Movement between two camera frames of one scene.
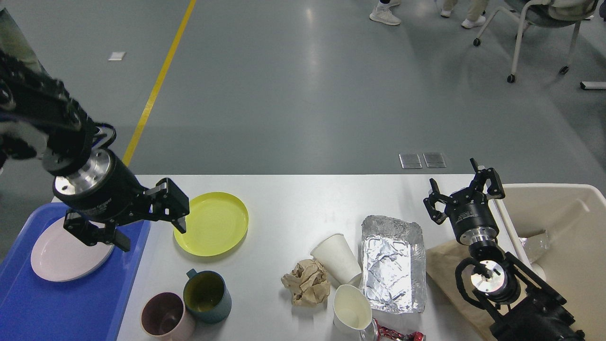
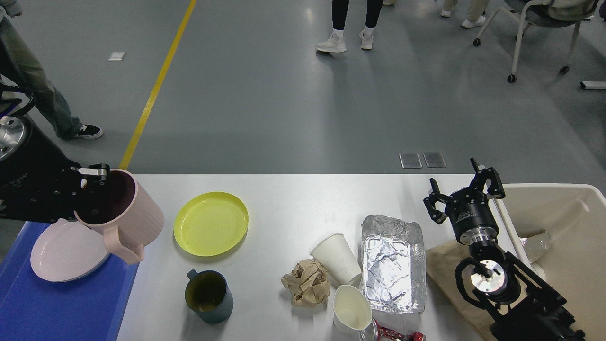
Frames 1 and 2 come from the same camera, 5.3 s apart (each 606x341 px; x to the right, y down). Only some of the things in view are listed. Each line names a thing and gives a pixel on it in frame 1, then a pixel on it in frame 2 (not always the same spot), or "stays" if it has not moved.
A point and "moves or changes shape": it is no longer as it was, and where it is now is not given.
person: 382,13 -> 336,42
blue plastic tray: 91,308 stays
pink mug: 163,318 moves or changes shape
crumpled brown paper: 309,282 stays
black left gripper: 106,190 -> 39,181
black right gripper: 470,215 stays
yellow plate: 218,222 stays
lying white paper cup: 335,255 stays
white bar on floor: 591,85 stays
